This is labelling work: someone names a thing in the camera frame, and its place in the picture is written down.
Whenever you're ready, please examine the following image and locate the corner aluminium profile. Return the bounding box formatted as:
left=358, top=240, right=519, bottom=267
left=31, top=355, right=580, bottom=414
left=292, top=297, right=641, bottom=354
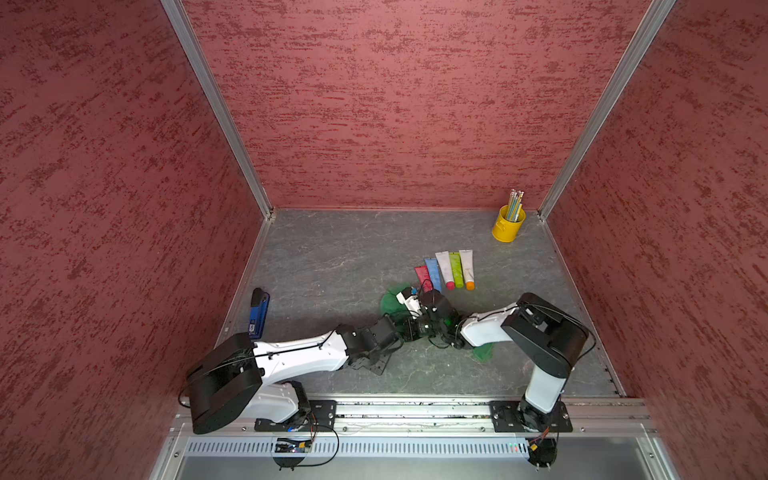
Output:
left=161, top=0, right=274, bottom=221
left=539, top=0, right=676, bottom=223

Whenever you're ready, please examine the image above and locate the green tube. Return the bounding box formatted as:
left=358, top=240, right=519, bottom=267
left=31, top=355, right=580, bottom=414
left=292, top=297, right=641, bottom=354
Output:
left=449, top=252, right=465, bottom=289

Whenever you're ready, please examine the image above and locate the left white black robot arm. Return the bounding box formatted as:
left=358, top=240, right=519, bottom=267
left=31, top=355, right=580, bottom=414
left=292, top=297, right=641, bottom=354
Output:
left=186, top=317, right=404, bottom=435

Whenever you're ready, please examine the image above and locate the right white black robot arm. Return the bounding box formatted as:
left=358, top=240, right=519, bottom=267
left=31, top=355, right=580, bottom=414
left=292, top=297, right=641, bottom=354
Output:
left=393, top=287, right=592, bottom=434

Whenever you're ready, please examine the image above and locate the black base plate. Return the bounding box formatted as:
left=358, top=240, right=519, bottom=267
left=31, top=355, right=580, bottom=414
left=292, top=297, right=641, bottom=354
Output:
left=489, top=401, right=574, bottom=434
left=254, top=400, right=338, bottom=432

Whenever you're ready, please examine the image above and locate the right corner aluminium profile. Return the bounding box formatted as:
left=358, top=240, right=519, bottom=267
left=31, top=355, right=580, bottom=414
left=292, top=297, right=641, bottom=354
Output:
left=539, top=0, right=676, bottom=223

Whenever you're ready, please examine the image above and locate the blue tube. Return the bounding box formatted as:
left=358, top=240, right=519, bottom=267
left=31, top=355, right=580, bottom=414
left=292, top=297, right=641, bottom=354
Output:
left=424, top=258, right=442, bottom=292

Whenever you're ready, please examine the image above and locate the white tube orange cap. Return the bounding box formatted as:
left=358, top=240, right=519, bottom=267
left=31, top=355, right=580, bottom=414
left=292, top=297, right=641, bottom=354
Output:
left=459, top=250, right=475, bottom=291

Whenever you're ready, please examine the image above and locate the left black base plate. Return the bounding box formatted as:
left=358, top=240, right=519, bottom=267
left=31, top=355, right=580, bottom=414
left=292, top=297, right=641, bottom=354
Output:
left=254, top=400, right=338, bottom=432

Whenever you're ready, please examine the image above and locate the white tube red cap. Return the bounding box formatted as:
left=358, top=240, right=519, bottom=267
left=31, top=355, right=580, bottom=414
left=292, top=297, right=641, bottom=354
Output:
left=435, top=251, right=455, bottom=290

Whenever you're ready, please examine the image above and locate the red pink tube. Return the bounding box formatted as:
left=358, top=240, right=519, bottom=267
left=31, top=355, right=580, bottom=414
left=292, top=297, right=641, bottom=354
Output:
left=414, top=265, right=434, bottom=292

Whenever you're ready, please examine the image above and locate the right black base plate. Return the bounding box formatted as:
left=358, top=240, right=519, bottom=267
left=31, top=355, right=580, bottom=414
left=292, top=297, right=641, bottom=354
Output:
left=489, top=401, right=574, bottom=434

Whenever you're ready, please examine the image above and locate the blue stapler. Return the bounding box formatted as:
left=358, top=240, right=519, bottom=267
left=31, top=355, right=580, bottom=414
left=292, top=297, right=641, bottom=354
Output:
left=248, top=288, right=270, bottom=340

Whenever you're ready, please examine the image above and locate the bundle of pencils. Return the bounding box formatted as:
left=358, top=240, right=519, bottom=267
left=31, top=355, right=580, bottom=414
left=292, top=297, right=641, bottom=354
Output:
left=505, top=190, right=524, bottom=223

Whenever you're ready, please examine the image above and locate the yellow cup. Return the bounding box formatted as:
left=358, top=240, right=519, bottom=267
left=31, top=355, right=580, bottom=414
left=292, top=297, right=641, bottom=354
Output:
left=491, top=205, right=526, bottom=243

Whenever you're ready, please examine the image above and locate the controller board with cables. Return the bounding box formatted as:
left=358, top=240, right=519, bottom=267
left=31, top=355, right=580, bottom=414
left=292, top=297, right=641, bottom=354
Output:
left=272, top=413, right=341, bottom=471
left=528, top=428, right=559, bottom=469

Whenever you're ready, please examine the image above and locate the green microfiber cloth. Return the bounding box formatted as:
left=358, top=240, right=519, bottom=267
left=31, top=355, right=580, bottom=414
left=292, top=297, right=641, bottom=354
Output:
left=380, top=284, right=493, bottom=362

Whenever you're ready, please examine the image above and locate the aluminium front rail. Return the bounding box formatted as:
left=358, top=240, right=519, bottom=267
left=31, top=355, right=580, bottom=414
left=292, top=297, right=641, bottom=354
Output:
left=167, top=394, right=661, bottom=439

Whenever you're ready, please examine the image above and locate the left corner aluminium profile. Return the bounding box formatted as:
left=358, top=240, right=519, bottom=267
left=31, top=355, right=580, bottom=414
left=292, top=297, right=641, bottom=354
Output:
left=161, top=0, right=274, bottom=221

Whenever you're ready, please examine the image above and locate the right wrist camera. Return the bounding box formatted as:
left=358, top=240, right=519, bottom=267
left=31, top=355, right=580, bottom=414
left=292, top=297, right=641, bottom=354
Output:
left=396, top=287, right=457, bottom=321

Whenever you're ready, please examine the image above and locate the right controller board with cables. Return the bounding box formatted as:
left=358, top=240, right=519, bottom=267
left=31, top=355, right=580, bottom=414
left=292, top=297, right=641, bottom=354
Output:
left=528, top=428, right=559, bottom=469

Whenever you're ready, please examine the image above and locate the left controller board with cables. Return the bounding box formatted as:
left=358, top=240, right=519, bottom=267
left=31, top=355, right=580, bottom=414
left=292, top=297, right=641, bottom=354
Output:
left=272, top=413, right=341, bottom=471

